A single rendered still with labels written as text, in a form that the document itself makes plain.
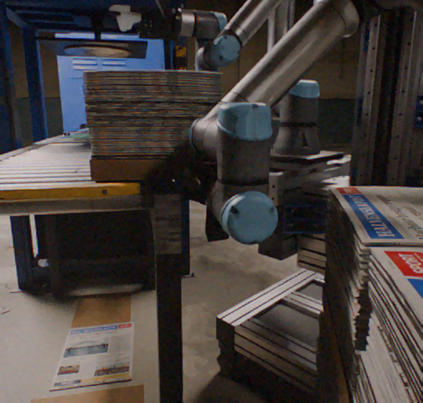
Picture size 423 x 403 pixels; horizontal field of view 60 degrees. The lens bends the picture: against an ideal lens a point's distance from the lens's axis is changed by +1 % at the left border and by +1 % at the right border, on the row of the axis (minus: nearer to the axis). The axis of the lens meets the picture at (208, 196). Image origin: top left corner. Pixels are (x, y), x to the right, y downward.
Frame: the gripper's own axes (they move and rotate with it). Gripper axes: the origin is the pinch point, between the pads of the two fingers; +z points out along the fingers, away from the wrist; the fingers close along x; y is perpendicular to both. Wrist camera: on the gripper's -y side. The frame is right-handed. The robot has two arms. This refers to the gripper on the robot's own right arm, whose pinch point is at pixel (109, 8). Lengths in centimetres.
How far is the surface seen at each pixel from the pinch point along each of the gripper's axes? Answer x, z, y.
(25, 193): -55, 20, 35
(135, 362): -7, -3, 124
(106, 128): -43, 6, 26
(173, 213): -59, -5, 40
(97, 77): -38.3, 6.6, 16.9
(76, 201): -50, 12, 40
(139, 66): 309, -57, 21
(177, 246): -60, -5, 46
